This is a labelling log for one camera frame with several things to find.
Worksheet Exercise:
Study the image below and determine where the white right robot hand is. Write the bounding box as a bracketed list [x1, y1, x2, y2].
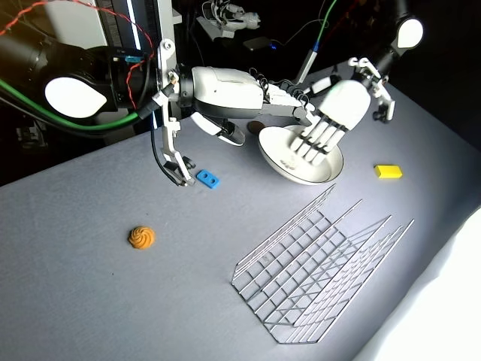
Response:
[179, 65, 317, 147]

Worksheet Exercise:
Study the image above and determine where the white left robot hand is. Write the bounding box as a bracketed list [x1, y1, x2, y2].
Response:
[289, 76, 374, 166]

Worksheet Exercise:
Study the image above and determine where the white plate with hedgehog print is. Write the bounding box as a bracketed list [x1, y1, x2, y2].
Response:
[258, 126, 342, 184]

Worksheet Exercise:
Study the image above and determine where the white plate with worn print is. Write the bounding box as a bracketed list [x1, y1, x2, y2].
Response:
[259, 141, 345, 187]

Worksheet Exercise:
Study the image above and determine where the black power bank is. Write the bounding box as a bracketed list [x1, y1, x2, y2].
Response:
[242, 36, 279, 53]

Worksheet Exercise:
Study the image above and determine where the white background device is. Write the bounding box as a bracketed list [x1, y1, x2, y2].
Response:
[197, 0, 262, 41]

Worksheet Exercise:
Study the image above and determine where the yellow rectangular block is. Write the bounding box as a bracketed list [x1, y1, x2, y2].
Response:
[374, 163, 404, 180]

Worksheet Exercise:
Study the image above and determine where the blue block with two holes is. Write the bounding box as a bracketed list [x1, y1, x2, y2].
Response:
[195, 168, 221, 190]

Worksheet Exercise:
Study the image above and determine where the robot torso column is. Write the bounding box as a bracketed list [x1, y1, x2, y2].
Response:
[89, 0, 177, 136]

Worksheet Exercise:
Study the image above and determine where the orange swirl cookie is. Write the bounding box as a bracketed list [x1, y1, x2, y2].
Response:
[127, 224, 156, 251]

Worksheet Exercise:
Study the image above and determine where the grey cable plug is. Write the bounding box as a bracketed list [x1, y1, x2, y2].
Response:
[296, 47, 319, 83]

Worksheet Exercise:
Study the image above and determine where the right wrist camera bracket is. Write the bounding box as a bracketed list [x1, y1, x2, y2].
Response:
[152, 37, 197, 188]

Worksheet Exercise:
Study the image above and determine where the thin green cable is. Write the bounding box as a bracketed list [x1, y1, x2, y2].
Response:
[314, 0, 339, 52]

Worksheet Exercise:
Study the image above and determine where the red twisted wire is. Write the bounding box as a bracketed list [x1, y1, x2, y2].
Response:
[0, 0, 156, 108]

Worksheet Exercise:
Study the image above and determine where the black camera cable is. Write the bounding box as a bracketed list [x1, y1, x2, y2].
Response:
[150, 123, 180, 186]

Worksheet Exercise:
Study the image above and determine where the thick green cable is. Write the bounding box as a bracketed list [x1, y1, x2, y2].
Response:
[0, 78, 177, 133]

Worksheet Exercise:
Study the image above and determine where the silver wire dish rack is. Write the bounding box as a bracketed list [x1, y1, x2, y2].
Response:
[229, 183, 416, 345]

